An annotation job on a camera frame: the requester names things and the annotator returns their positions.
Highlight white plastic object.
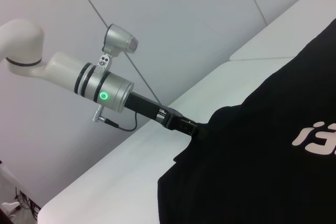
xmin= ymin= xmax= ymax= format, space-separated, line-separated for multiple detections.
xmin=1 ymin=200 xmax=22 ymax=210

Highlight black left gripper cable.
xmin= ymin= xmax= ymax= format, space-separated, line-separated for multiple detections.
xmin=91 ymin=104 xmax=139 ymax=132

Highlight black shirt with FREE print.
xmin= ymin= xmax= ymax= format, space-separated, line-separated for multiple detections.
xmin=157 ymin=18 xmax=336 ymax=224

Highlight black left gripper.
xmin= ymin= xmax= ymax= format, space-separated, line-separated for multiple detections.
xmin=124 ymin=92 xmax=211 ymax=140

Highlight tangled black cables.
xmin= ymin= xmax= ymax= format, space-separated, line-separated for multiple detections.
xmin=14 ymin=186 xmax=42 ymax=216

